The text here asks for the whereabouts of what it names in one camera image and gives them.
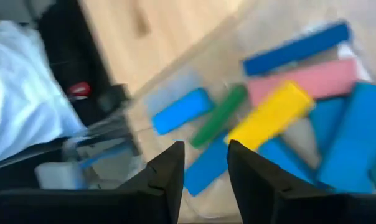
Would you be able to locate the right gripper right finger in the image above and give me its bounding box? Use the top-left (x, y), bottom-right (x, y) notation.
top-left (227, 139), bottom-right (341, 224)

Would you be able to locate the long pink block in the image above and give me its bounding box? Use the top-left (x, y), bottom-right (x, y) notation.
top-left (247, 58), bottom-right (360, 106)

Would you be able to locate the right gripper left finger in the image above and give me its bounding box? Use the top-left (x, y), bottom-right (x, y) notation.
top-left (118, 140), bottom-right (186, 224)

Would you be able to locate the white cloth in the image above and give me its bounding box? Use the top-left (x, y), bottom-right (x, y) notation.
top-left (0, 20), bottom-right (88, 167)

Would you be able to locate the clear plastic bin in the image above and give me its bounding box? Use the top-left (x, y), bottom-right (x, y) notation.
top-left (125, 12), bottom-right (376, 224)

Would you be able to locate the small red button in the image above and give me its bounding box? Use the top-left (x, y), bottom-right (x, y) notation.
top-left (65, 80), bottom-right (93, 98)

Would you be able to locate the blue rectangular block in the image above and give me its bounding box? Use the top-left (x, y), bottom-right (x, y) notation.
top-left (183, 133), bottom-right (235, 197)
top-left (242, 21), bottom-right (352, 77)
top-left (317, 82), bottom-right (376, 194)
top-left (151, 87), bottom-right (214, 136)
top-left (258, 136), bottom-right (332, 191)
top-left (309, 98), bottom-right (347, 147)

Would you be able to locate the yellow rectangular block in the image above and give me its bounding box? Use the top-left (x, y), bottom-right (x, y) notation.
top-left (225, 80), bottom-right (315, 152)

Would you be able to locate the long dark green block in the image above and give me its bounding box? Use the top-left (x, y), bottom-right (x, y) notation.
top-left (190, 83), bottom-right (248, 149)

